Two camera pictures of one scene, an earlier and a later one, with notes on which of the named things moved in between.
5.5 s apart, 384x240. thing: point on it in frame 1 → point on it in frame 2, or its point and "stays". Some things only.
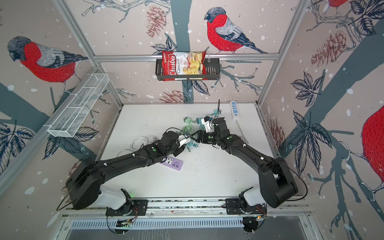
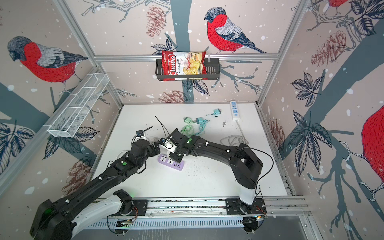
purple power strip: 173,163 stays
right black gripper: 203,140 → 172,157
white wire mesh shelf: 75,110 stays
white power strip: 234,110 stays
